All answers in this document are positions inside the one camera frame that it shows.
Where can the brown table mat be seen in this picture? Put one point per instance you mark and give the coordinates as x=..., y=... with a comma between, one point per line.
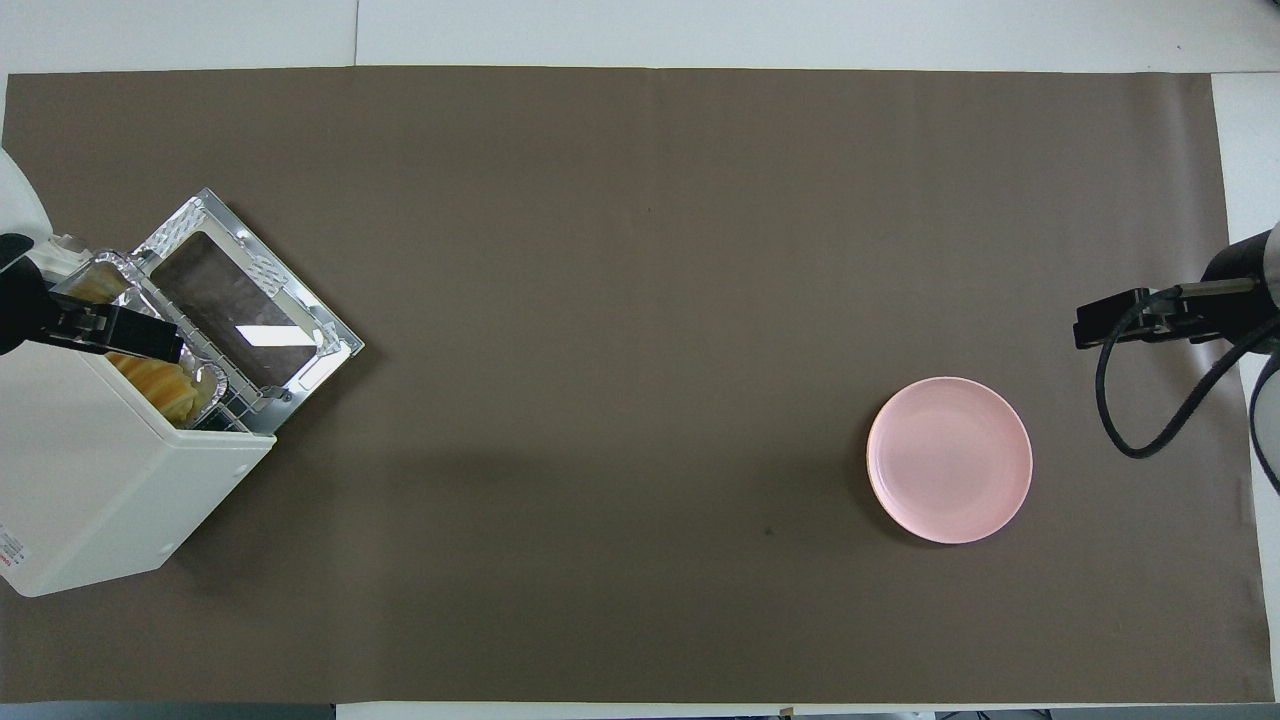
x=650, y=350

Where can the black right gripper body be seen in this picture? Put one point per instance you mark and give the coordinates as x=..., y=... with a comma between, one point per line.
x=1240, y=290

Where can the aluminium foil tray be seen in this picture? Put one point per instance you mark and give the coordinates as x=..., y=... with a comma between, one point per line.
x=135, y=290

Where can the sliced yellow bread loaf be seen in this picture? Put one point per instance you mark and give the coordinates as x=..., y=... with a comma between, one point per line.
x=165, y=385

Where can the cream toaster oven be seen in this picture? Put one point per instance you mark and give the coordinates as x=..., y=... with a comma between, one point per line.
x=110, y=480

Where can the glass oven door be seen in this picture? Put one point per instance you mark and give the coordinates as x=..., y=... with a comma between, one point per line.
x=235, y=300

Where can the pink round plate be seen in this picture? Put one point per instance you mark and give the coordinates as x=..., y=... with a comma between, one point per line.
x=950, y=460

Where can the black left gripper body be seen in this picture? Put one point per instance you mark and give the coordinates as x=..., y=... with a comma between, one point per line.
x=25, y=300

